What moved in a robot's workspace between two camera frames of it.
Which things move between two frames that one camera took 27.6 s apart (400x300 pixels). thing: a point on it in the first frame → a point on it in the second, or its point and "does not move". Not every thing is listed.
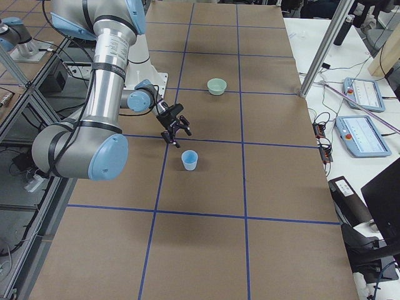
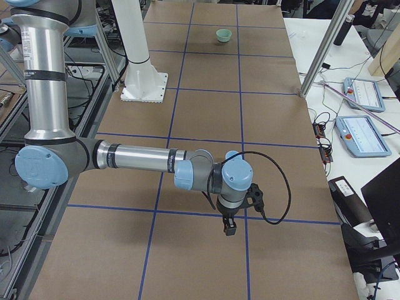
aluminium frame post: (326, 47) does not move
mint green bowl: (217, 87) → (224, 35)
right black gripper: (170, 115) → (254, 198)
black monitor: (382, 194) does not move
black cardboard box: (350, 208) does not move
